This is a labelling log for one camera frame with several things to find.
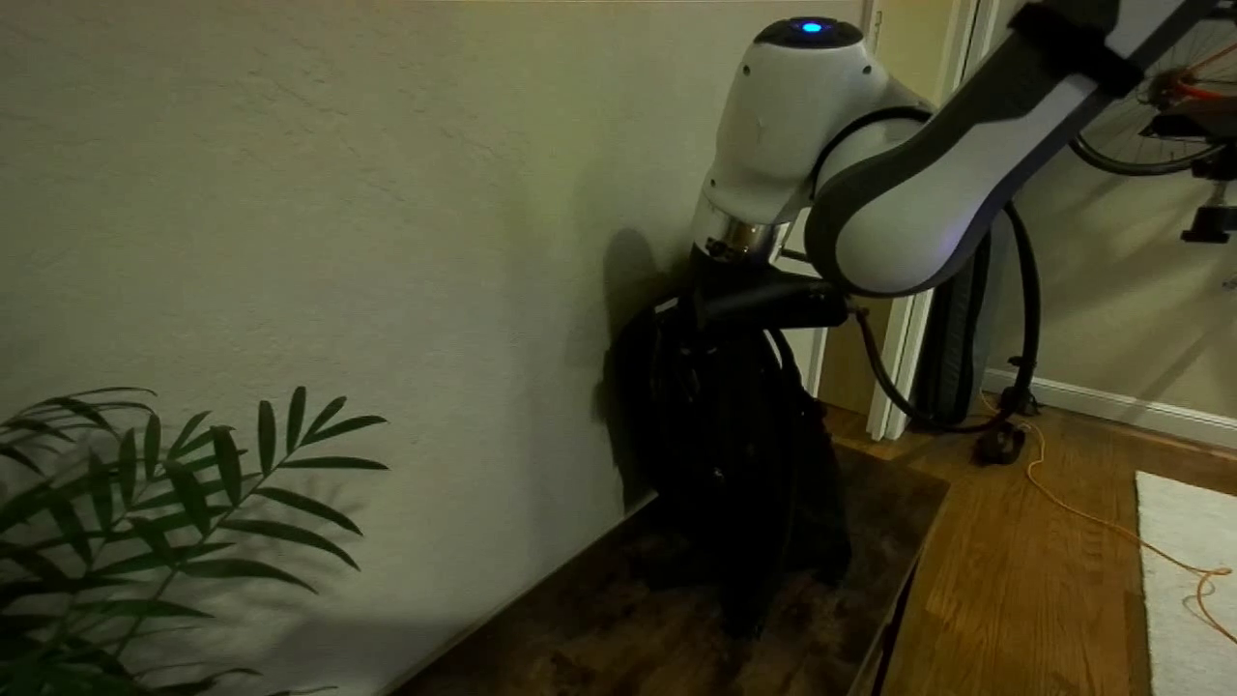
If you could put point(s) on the green potted palm plant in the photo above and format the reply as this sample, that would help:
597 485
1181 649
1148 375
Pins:
112 514

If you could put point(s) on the dark object on floor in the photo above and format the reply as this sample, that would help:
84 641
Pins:
998 440

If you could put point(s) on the white floor rug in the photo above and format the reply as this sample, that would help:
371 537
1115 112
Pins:
1190 547

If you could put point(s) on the black backpack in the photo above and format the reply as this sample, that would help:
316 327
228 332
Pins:
735 453

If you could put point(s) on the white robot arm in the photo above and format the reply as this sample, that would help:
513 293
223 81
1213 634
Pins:
801 208

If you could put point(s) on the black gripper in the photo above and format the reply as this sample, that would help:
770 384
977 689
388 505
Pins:
740 293

